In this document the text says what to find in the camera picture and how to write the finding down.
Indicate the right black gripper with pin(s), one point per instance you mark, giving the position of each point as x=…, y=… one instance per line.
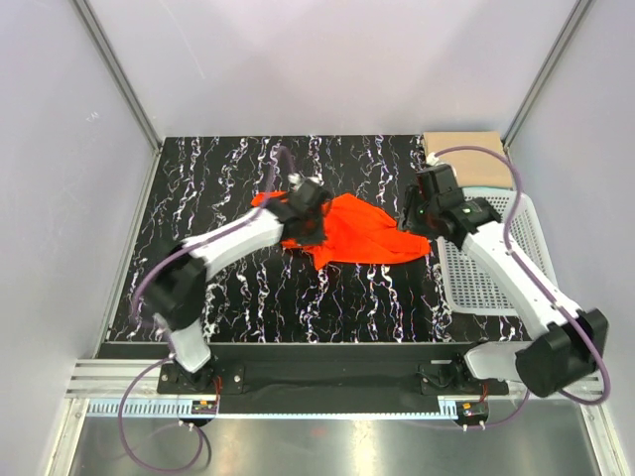
x=406, y=220

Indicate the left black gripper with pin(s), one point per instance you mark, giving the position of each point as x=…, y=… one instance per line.
x=317, y=237

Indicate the orange t shirt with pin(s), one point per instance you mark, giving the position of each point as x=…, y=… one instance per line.
x=358, y=232

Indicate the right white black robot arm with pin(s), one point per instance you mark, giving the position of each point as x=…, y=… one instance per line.
x=566, y=342

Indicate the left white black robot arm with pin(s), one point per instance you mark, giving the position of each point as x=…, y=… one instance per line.
x=175, y=290

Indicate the folded brown t shirt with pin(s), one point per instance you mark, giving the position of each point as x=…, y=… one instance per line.
x=472, y=168

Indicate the white plastic basket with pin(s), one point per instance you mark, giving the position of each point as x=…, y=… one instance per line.
x=482, y=278

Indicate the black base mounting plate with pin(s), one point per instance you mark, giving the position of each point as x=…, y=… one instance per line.
x=329, y=380

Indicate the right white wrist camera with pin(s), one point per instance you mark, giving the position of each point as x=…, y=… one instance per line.
x=432, y=160

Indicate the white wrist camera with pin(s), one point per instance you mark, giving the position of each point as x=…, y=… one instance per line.
x=296, y=180
x=432, y=160

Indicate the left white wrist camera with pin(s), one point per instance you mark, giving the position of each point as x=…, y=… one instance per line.
x=296, y=180

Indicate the left aluminium frame post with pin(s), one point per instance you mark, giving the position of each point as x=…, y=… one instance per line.
x=99, y=38

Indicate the aluminium frame post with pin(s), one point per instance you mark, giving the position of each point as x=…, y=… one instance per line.
x=556, y=53
x=99, y=38

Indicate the right aluminium frame post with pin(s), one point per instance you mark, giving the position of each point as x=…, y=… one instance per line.
x=556, y=53

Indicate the aluminium rail beam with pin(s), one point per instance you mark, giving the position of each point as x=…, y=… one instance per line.
x=107, y=378

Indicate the white slotted cable duct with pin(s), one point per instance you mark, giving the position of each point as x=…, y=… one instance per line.
x=152, y=408

